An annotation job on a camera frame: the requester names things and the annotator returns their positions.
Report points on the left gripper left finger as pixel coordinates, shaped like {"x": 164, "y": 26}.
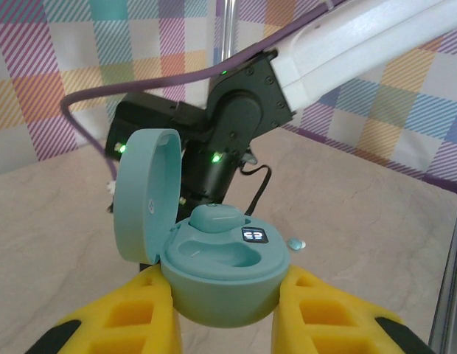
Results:
{"x": 132, "y": 313}

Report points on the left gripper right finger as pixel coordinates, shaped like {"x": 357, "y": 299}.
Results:
{"x": 324, "y": 313}

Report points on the teal earbud charging case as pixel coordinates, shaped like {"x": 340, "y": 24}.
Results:
{"x": 221, "y": 291}

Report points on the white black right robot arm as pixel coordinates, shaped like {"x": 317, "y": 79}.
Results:
{"x": 361, "y": 40}

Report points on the aluminium frame post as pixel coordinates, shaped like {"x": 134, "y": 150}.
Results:
{"x": 228, "y": 26}

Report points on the wide aluminium mounting rail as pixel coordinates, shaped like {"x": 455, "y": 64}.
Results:
{"x": 449, "y": 276}

